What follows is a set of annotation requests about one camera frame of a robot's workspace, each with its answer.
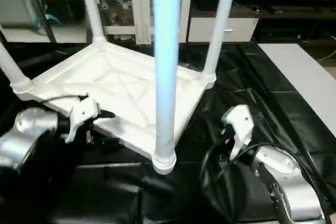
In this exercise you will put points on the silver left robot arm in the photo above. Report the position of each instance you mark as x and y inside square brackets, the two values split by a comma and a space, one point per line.
[26, 129]

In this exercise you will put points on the black mat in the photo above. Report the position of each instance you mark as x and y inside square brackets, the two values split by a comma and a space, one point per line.
[262, 103]

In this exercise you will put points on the white flat board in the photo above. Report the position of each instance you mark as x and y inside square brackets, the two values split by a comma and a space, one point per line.
[304, 72]

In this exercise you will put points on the white drawer unit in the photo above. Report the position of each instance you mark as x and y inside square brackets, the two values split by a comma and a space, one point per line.
[226, 29]

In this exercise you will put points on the white glass door cabinet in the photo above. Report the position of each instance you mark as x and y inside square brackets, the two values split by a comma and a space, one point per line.
[121, 3]

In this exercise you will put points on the light blue stand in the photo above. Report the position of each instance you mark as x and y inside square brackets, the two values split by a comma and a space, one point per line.
[44, 19]

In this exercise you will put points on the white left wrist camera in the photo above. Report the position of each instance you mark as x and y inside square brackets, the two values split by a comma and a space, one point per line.
[81, 111]

